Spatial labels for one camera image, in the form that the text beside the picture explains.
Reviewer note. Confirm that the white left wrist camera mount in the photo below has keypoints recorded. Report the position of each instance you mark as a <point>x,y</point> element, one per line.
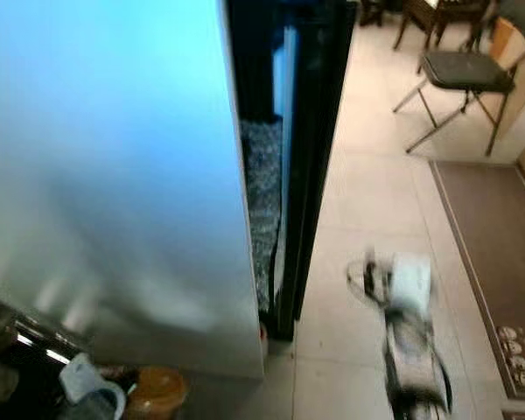
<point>85,374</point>

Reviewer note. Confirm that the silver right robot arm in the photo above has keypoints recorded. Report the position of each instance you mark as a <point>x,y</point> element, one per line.
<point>416,359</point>

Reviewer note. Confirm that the brown round lidded jar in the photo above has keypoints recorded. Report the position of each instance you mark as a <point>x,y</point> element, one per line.
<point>157,389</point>

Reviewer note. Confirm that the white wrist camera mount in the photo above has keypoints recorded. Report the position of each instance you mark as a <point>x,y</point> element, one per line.
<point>411,282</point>
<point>85,374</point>

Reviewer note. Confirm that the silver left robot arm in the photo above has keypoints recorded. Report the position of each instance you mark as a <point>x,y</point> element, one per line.
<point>101,407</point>

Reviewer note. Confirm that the brown floor mat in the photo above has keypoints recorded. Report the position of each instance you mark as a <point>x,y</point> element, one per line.
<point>494,254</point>

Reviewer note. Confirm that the black folding chair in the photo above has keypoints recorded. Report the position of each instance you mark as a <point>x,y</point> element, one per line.
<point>464,70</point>

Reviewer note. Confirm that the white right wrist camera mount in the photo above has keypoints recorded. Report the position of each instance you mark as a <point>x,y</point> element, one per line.
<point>411,282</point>

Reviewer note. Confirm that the dark wooden chair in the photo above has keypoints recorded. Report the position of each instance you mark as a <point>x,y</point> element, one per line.
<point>446,10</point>

